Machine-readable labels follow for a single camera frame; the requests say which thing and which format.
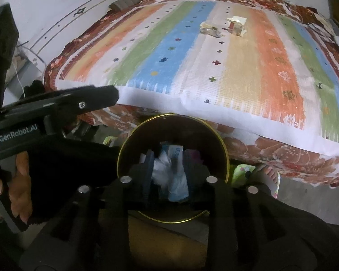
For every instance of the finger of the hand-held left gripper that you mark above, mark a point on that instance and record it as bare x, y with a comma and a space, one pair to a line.
82, 101

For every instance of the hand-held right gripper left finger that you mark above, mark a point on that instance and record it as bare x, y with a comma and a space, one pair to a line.
149, 172

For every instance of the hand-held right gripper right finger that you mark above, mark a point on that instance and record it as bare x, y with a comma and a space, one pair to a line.
188, 175

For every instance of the long white plastic wrapper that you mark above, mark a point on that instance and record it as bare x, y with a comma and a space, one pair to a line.
172, 180

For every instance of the round bin with gold rim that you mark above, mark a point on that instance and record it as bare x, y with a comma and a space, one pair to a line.
203, 146

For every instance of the person's left hand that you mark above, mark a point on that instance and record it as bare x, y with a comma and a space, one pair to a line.
20, 189

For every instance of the pink plastic bag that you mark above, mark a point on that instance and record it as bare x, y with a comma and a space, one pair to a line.
194, 156

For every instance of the green printed slipper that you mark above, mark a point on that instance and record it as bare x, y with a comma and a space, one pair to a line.
110, 141

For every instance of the foot in green sandal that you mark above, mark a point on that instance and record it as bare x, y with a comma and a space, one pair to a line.
240, 175

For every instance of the person's foot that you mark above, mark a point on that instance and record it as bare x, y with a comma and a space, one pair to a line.
264, 175

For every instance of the striped colourful bedsheet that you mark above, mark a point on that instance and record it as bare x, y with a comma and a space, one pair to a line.
271, 155

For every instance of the black box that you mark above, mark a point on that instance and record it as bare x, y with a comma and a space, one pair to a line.
1, 53

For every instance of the striped woven mat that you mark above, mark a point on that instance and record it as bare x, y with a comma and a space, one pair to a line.
214, 70

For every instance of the grey folded cloth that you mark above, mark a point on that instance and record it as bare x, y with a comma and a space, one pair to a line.
130, 1

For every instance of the person's dark garment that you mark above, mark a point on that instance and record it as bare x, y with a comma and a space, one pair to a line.
313, 225

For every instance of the clear plastic wrapper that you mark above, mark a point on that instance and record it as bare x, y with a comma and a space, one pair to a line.
210, 30

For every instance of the crumpled cream paper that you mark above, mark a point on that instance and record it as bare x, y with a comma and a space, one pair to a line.
237, 25

